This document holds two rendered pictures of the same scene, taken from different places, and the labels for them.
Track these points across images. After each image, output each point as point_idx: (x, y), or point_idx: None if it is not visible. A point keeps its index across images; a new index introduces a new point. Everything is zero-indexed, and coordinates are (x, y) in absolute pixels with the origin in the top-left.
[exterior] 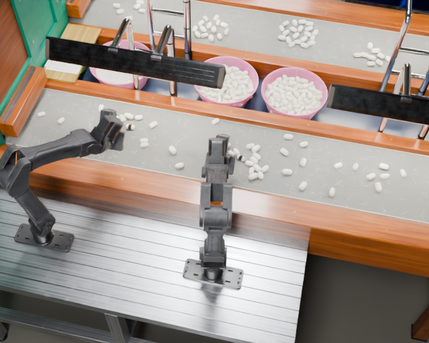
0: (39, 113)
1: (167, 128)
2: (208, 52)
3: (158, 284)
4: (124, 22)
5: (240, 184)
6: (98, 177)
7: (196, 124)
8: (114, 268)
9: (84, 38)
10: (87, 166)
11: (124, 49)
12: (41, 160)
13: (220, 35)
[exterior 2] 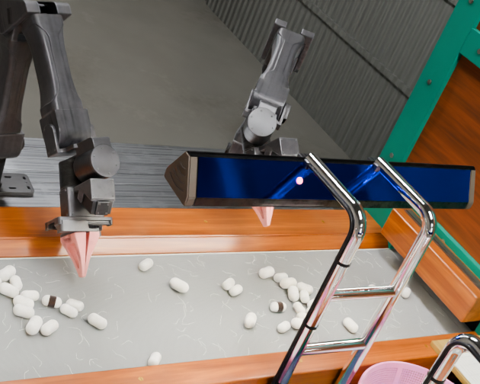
0: (408, 289)
1: (223, 328)
2: None
3: (49, 167)
4: (422, 198)
5: (22, 263)
6: (235, 216)
7: (184, 350)
8: (119, 175)
9: None
10: (264, 228)
11: (363, 161)
12: (274, 46)
13: None
